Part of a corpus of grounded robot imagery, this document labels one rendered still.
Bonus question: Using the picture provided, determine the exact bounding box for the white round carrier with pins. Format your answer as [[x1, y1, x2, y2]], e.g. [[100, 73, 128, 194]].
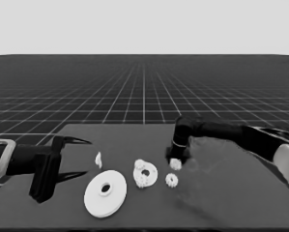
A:
[[132, 159, 159, 189]]

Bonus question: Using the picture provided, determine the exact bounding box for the large thick white disc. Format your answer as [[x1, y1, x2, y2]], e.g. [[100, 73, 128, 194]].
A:
[[83, 169, 128, 219]]

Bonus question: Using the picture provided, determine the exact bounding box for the small white T-shaped piece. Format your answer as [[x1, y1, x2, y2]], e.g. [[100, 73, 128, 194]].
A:
[[95, 152, 103, 169]]

